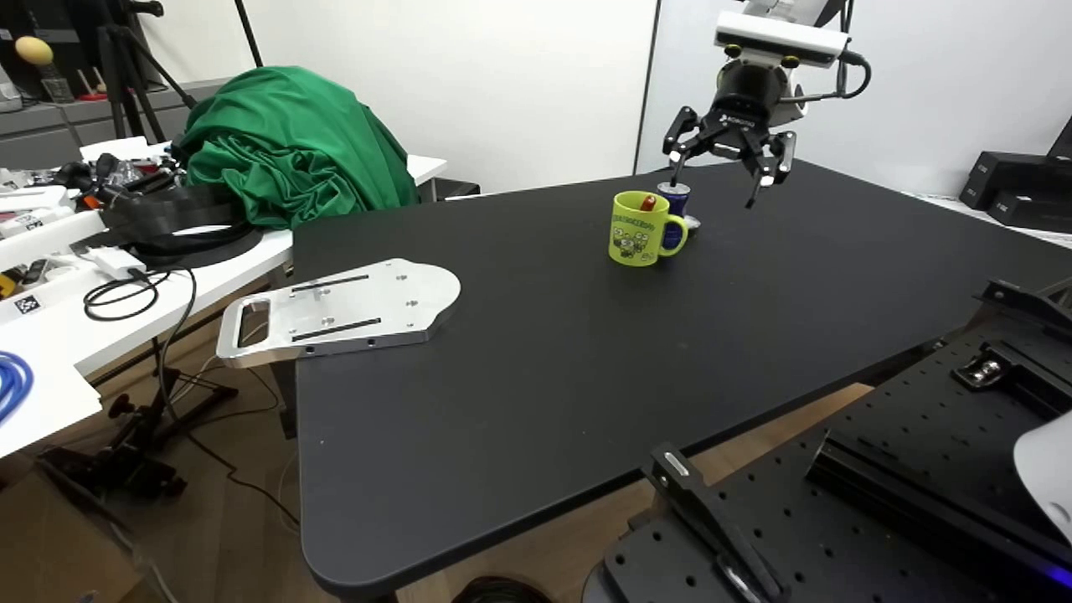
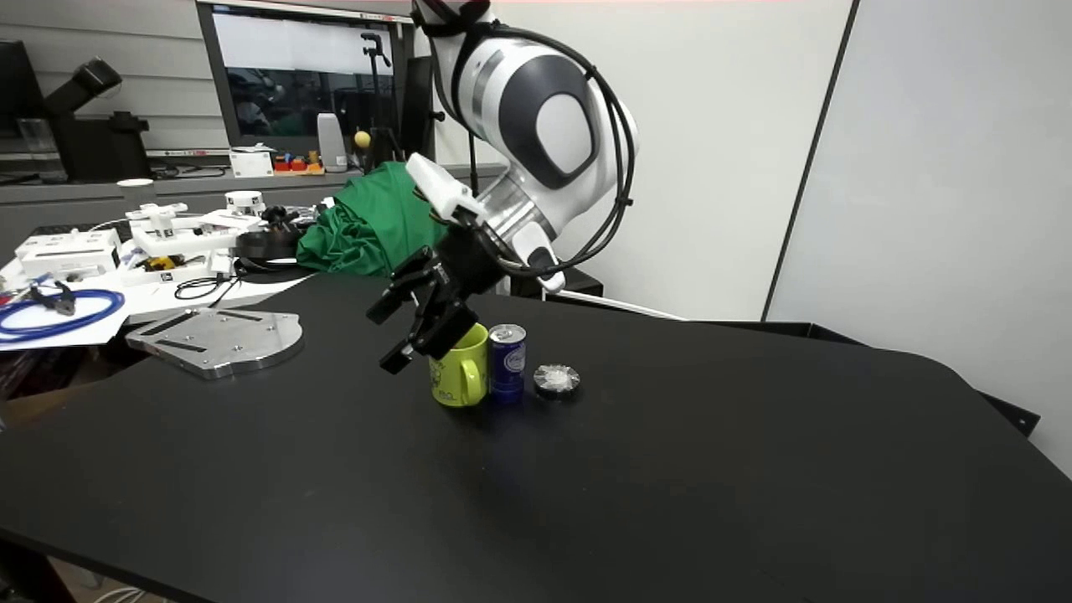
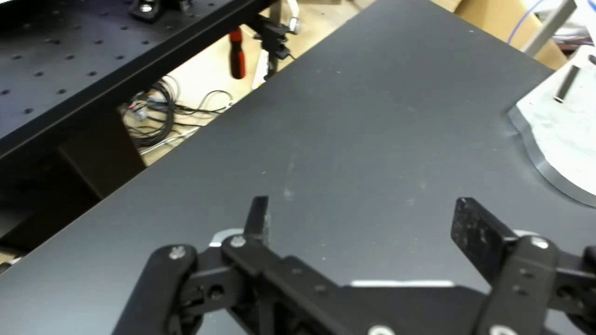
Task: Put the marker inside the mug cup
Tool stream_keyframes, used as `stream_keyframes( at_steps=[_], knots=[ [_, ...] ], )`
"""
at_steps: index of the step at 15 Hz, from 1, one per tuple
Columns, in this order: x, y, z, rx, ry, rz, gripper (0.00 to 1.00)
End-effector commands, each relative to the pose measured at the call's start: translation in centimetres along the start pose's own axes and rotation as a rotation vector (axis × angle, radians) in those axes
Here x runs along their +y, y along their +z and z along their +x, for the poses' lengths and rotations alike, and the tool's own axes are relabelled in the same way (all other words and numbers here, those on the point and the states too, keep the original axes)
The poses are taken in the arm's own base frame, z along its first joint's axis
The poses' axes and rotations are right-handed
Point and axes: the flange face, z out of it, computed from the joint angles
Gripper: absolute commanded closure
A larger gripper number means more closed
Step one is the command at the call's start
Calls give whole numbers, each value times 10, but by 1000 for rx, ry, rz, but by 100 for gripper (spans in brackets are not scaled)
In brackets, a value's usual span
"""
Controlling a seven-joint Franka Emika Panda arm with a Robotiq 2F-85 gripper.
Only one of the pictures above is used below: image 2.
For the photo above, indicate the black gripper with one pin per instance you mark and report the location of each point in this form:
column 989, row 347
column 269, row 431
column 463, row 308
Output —
column 474, row 263

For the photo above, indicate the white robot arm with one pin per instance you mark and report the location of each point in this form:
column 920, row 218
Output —
column 539, row 112

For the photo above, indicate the yellow-green printed mug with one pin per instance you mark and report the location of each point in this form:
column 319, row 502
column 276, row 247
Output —
column 463, row 374

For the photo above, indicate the green cloth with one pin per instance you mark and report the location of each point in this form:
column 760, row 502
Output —
column 368, row 228

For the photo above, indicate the blue drink can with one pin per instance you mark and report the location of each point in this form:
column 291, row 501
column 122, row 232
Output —
column 506, row 364

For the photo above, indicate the small silver foil dish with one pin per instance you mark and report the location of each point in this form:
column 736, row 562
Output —
column 556, row 381

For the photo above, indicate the black bag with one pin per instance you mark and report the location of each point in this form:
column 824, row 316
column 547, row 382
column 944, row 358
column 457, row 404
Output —
column 269, row 253

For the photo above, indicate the yellow ball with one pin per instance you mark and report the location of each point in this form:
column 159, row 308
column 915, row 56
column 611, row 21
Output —
column 364, row 138

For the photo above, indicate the grey speaker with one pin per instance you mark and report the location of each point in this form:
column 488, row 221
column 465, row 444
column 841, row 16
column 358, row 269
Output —
column 334, row 141

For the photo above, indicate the silver metal plate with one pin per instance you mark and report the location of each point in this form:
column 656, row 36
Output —
column 218, row 338

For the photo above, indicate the white plastic device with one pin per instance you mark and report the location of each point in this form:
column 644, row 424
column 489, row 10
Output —
column 189, row 221

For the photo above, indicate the dark monitor screen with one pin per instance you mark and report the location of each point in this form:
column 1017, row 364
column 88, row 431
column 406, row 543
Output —
column 301, row 77

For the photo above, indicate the white flat box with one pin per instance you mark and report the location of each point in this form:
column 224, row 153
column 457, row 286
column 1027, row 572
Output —
column 61, row 256

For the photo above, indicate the black microscope stand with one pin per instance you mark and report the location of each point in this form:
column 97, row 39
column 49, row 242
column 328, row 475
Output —
column 94, row 122

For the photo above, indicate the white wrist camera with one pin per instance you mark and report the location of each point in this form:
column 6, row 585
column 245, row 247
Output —
column 439, row 188

